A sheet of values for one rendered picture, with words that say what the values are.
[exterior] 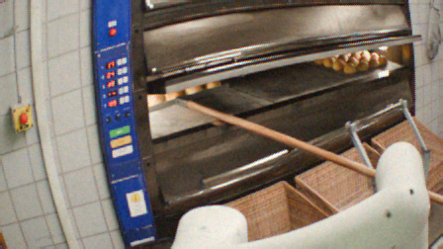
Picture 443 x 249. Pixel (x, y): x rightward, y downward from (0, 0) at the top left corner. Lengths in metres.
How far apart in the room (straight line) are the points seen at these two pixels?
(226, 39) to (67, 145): 0.78
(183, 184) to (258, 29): 0.68
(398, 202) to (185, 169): 1.59
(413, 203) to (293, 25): 1.76
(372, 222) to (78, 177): 1.46
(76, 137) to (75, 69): 0.26
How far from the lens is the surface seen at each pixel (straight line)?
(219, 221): 1.05
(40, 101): 1.93
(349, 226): 0.84
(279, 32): 2.42
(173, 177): 2.29
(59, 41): 1.94
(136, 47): 2.08
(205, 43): 2.21
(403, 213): 0.82
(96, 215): 2.18
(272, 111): 2.47
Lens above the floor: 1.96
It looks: 20 degrees down
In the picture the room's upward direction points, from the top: 5 degrees counter-clockwise
